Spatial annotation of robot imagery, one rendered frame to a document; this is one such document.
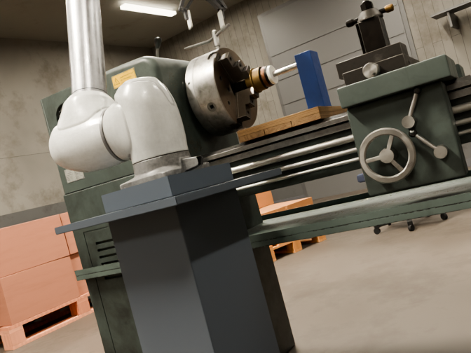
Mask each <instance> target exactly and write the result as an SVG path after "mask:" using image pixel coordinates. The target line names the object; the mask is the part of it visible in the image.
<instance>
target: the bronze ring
mask: <svg viewBox="0 0 471 353"><path fill-rule="evenodd" d="M266 68H267V66H265V67H258V68H256V69H254V68H252V69H250V72H249V76H250V77H249V78H246V79H245V84H246V86H247V88H251V87H253V88H254V90H255V91H256V92H258V93H260V92H262V90H266V89H268V88H269V87H271V86H273V85H275V84H272V83H271V82H270V81H269V79H268V76H267V73H266Z"/></svg>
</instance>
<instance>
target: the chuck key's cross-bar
mask: <svg viewBox="0 0 471 353"><path fill-rule="evenodd" d="M228 27H230V24H229V23H228V24H227V25H225V26H224V27H223V28H222V29H221V30H219V31H218V32H217V33H216V34H215V36H218V35H220V34H221V33H222V32H223V31H225V30H226V29H227V28H228ZM212 41H213V37H212V38H211V39H209V40H207V41H203V42H201V43H197V44H195V45H192V46H188V47H185V48H184V49H185V50H189V49H192V48H195V47H198V46H202V45H205V44H207V43H211V42H212Z"/></svg>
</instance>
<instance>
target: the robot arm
mask: <svg viewBox="0 0 471 353"><path fill-rule="evenodd" d="M206 1H208V2H209V3H210V4H211V5H212V6H213V7H214V8H215V9H216V10H217V11H218V13H217V15H218V18H219V25H220V29H222V28H223V27H224V26H225V24H224V19H225V16H224V11H225V10H226V9H227V6H226V4H225V3H224V2H223V0H206ZM184 2H185V0H181V1H180V4H179V8H178V11H179V12H180V11H181V12H182V14H184V19H185V20H187V23H188V27H189V30H191V29H192V27H193V23H192V20H191V14H190V10H188V8H189V6H190V5H191V3H192V2H193V0H189V2H188V3H187V5H186V7H185V8H183V6H184ZM66 7H67V31H68V43H69V66H70V78H71V96H70V97H69V98H68V99H67V100H66V101H65V102H64V104H63V106H62V112H61V114H60V119H59V121H58V124H57V126H56V127H54V129H53V131H52V133H51V136H50V139H49V150H50V154H51V157H52V159H53V160H54V161H55V162H56V163H57V164H58V165H59V166H60V167H63V168H65V169H69V170H72V171H77V172H94V171H98V170H101V169H106V168H110V167H113V166H116V165H119V164H121V163H122V162H125V161H128V160H131V161H132V166H133V170H134V175H135V176H134V178H133V179H131V180H129V181H127V182H125V183H124V184H121V185H120V187H121V190H122V189H124V188H129V187H131V186H136V185H138V184H142V183H146V182H148V181H153V180H155V179H159V178H162V177H166V176H170V175H173V174H179V173H182V172H188V171H191V170H195V169H201V168H204V167H210V163H209V162H204V161H203V157H201V156H196V157H191V156H190V153H189V149H188V146H187V142H186V134H185V131H184V126H183V122H182V118H181V116H180V113H179V109H178V107H177V104H176V102H175V100H174V98H173V96H172V95H171V93H170V91H169V90H168V89H167V88H166V86H165V85H164V84H163V83H161V82H160V81H159V80H158V79H157V78H155V77H140V78H133V79H130V80H127V81H125V82H124V83H123V84H122V85H121V86H120V87H119V88H118V90H117V91H116V94H115V95H114V99H115V101H114V100H113V99H112V98H111V97H110V96H108V94H107V80H106V71H105V62H104V45H103V35H102V19H101V9H100V0H66Z"/></svg>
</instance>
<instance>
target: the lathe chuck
mask: <svg viewBox="0 0 471 353"><path fill-rule="evenodd" d="M228 52H230V54H231V56H232V57H233V59H234V60H235V62H236V61H238V60H240V61H241V62H242V64H243V66H245V64H244V63H243V61H242V60H241V59H240V58H239V56H238V55H237V54H236V53H235V52H233V51H232V50H231V49H229V48H225V47H222V48H218V49H216V50H213V51H212V52H209V53H206V54H204V55H201V56H200V57H199V58H198V59H197V60H196V62H195V64H194V68H193V86H194V90H195V94H196V98H197V100H198V103H199V106H200V108H201V110H202V112H203V114H204V116H205V117H206V119H207V120H208V122H209V123H210V125H211V126H212V127H213V128H214V129H216V130H217V131H218V132H220V133H222V134H231V133H234V132H237V131H241V130H244V129H247V128H249V127H252V126H253V124H254V122H255V120H256V118H257V99H254V101H255V107H252V108H251V118H252V119H249V120H246V121H243V122H242V126H240V127H234V126H232V125H231V124H236V123H237V117H236V99H235V95H234V94H235V93H236V92H235V90H234V87H233V84H232V83H230V80H229V79H228V77H227V75H226V74H225V73H224V70H223V69H222V68H221V66H220V65H219V63H218V61H217V60H216V58H215V57H212V59H211V60H210V56H211V55H212V54H214V53H218V54H219V56H220V55H223V54H225V53H228ZM210 102H212V103H214V104H215V105H216V107H217V109H216V110H215V111H211V110H209V109H208V104H209V103H210Z"/></svg>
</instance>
